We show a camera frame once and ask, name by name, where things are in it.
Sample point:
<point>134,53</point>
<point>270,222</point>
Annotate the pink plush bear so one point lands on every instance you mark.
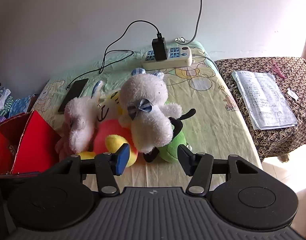
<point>63,145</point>

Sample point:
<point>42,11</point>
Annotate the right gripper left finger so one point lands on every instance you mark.
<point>106,166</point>

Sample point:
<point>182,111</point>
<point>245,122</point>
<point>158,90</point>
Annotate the white bear plush blue bow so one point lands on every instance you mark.
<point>145,111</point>

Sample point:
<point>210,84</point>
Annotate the stack of paper documents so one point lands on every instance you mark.
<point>264,101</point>

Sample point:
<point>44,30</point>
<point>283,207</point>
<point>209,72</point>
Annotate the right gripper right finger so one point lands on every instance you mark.
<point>201,167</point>

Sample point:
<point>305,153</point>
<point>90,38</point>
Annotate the red cardboard box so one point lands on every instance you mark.
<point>27,144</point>

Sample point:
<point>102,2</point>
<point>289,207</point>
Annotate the yellow tiger plush red shirt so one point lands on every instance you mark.
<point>109,135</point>

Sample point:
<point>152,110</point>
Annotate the cartoon bear bed sheet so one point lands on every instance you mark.
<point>217,128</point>

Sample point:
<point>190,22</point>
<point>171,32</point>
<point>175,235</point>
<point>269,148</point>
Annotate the white rabbit plush plaid ears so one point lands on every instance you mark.
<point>80,117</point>

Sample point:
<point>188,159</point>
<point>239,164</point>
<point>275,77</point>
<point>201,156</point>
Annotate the brown floral covered table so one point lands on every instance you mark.
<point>290,76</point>

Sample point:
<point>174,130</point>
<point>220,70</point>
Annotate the white power strip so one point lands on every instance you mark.
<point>177,57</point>

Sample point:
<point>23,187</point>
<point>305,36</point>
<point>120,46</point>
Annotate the black smartphone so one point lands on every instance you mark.
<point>75,91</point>

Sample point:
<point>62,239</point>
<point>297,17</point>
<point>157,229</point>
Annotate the black charger adapter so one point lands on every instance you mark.
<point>159,47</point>

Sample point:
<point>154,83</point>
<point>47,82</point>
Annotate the pile of folded clothes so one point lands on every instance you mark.
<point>6,100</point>

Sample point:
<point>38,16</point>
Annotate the green mushroom cap plush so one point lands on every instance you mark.
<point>169,152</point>

